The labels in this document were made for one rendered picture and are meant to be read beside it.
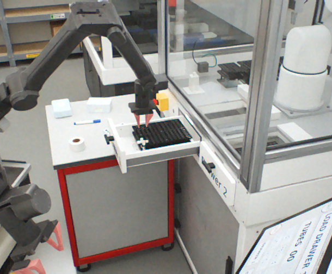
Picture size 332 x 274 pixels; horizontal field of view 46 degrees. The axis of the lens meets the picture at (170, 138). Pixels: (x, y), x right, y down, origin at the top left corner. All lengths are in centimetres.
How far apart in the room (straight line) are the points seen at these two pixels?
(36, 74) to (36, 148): 226
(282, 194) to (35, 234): 81
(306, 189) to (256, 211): 19
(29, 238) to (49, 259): 148
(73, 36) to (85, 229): 121
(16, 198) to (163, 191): 124
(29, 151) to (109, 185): 157
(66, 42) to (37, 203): 46
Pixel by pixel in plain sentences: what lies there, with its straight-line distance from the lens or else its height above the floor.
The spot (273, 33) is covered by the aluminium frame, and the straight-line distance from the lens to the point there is 108.
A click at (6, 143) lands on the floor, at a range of 361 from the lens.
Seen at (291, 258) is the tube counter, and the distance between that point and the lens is 90.
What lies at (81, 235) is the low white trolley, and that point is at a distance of 212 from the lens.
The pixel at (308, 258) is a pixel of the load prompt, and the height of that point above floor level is 115.
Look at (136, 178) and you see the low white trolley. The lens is 196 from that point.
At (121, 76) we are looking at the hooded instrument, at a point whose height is 85.
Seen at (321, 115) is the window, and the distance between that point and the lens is 132.
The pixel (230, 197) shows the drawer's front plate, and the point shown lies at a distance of 142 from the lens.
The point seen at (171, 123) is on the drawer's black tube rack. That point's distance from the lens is 178.
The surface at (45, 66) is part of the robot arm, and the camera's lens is 121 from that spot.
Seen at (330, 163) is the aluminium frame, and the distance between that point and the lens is 144.
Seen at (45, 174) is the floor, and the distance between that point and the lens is 312.
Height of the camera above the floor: 176
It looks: 31 degrees down
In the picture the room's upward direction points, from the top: straight up
